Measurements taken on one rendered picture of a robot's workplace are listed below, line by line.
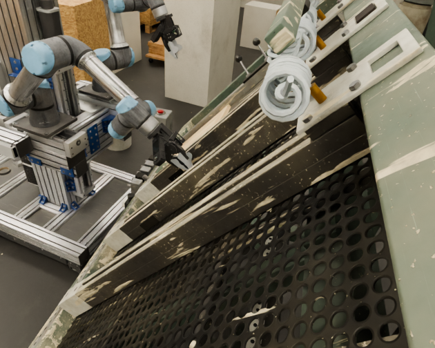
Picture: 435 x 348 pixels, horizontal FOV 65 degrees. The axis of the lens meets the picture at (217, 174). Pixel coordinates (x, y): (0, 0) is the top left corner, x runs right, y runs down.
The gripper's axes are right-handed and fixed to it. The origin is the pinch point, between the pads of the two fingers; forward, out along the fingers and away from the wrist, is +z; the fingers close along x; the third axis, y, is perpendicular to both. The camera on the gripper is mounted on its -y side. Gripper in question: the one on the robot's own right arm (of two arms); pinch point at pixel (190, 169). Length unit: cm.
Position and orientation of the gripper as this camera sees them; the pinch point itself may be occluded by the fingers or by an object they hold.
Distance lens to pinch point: 131.6
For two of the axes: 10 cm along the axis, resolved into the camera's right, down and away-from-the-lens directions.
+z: 7.0, 6.6, 2.7
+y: 2.5, -5.8, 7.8
